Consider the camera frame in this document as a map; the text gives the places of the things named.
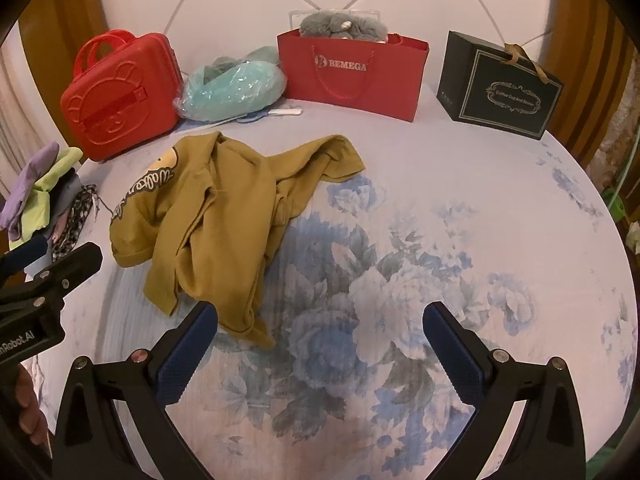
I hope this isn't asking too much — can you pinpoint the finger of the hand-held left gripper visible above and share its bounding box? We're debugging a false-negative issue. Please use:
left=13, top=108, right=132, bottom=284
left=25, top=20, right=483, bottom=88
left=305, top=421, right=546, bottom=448
left=0, top=236, right=49, bottom=277
left=0, top=242, right=104, bottom=317

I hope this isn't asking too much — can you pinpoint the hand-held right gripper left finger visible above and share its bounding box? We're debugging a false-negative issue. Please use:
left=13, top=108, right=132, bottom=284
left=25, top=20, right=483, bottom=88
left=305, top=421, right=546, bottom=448
left=52, top=301, right=221, bottom=480

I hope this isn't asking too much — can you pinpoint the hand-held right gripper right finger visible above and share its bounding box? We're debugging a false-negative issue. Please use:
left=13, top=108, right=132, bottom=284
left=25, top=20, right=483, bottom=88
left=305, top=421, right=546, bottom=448
left=422, top=301, right=587, bottom=480

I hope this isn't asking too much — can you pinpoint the mustard yellow printed shirt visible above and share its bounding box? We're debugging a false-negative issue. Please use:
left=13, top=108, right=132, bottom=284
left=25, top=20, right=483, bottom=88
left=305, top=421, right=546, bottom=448
left=109, top=131, right=366, bottom=350

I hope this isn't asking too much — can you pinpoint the pile of folded clothes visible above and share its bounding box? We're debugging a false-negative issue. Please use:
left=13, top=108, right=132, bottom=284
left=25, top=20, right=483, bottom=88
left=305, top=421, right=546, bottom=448
left=10, top=147, right=84, bottom=241

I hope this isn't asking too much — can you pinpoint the person's left hand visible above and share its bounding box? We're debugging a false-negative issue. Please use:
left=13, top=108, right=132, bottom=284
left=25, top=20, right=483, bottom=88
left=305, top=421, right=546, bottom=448
left=15, top=364, right=52, bottom=461

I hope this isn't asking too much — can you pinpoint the black white patterned cloth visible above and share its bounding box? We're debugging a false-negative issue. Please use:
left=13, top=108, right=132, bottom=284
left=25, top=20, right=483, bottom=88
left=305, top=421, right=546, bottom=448
left=49, top=183, right=99, bottom=262

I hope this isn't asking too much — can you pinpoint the purple cloth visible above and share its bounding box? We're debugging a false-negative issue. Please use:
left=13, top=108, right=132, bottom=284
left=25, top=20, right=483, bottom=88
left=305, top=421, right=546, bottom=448
left=0, top=141, right=60, bottom=229

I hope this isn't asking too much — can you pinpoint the grey cloth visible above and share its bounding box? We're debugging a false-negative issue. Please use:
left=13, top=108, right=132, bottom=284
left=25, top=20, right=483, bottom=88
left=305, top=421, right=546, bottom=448
left=50, top=170, right=85, bottom=221

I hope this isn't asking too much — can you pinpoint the red plastic suitcase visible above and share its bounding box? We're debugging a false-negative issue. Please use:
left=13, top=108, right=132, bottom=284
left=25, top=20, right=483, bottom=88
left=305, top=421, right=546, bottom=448
left=60, top=29, right=184, bottom=162

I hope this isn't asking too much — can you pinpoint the green plastic object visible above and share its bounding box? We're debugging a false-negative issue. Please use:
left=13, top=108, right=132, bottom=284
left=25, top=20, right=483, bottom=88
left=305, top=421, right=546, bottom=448
left=602, top=187, right=631, bottom=223

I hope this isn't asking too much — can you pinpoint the teal bundle in plastic bag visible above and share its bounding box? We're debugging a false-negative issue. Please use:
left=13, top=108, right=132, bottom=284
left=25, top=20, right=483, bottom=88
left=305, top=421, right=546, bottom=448
left=172, top=46, right=287, bottom=122

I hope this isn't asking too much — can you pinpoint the black gift box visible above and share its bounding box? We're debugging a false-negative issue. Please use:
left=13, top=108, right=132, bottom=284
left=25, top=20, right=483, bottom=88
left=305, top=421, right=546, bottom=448
left=436, top=30, right=564, bottom=141

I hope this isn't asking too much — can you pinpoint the red paper shopping bag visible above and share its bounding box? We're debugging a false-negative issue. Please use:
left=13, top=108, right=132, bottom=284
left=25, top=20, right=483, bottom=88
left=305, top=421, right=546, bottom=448
left=276, top=30, right=430, bottom=122

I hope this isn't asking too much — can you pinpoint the white padded headboard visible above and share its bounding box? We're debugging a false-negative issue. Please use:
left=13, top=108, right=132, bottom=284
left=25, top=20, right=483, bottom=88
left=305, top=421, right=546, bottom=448
left=95, top=0, right=568, bottom=111

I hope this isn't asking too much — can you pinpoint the grey plush toy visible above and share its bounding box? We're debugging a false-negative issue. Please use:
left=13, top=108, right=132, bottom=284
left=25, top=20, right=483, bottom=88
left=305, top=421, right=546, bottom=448
left=298, top=10, right=389, bottom=43

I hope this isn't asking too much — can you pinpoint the wooden bed frame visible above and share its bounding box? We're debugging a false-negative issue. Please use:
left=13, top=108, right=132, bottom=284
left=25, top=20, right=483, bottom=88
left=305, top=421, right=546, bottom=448
left=17, top=0, right=640, bottom=171

